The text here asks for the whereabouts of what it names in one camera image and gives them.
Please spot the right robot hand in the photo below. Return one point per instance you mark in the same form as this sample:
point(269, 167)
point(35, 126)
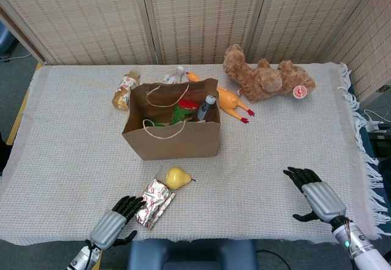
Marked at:
point(325, 199)

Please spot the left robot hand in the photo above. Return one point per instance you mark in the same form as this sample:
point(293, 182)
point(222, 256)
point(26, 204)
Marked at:
point(108, 228)

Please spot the silver foil snack packet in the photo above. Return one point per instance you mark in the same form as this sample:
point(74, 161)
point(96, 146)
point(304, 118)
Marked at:
point(155, 202)

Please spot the green Pringles can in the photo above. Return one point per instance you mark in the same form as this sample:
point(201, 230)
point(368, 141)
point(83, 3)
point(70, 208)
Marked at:
point(183, 111)

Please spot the clear plastic water bottle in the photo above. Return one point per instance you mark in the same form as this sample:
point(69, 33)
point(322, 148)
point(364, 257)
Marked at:
point(206, 106)

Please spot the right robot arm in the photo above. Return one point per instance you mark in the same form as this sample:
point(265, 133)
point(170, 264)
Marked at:
point(360, 242)

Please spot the yellow pear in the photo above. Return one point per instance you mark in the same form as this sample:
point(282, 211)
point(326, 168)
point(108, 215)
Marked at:
point(175, 178)

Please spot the brown paper bag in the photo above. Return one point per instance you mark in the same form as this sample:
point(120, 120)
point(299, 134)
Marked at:
point(177, 144)

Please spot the amber tea bottle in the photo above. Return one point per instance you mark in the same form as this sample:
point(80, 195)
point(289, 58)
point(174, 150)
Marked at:
point(122, 94)

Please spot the small clear red-label bottle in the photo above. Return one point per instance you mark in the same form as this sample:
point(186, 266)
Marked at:
point(171, 77)

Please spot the white woven tablecloth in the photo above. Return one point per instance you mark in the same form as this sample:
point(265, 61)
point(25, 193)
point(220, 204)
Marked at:
point(275, 160)

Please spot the black device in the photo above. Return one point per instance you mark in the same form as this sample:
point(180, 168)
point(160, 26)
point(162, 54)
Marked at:
point(382, 141)

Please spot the blue padded seat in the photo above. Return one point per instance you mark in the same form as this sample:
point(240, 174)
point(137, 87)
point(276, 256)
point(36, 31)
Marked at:
point(192, 251)

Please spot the brown teddy bear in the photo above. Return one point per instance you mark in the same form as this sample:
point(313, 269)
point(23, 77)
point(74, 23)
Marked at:
point(262, 80)

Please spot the orange rubber chicken toy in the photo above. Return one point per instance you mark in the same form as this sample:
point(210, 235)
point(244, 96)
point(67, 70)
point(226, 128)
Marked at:
point(227, 99)

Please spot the bamboo folding screen panel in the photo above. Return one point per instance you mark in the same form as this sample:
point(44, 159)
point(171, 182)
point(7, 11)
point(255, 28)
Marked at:
point(305, 16)
point(372, 53)
point(204, 16)
point(76, 16)

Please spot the blue chair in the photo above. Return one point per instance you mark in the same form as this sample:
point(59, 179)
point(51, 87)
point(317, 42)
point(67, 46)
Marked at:
point(4, 41)

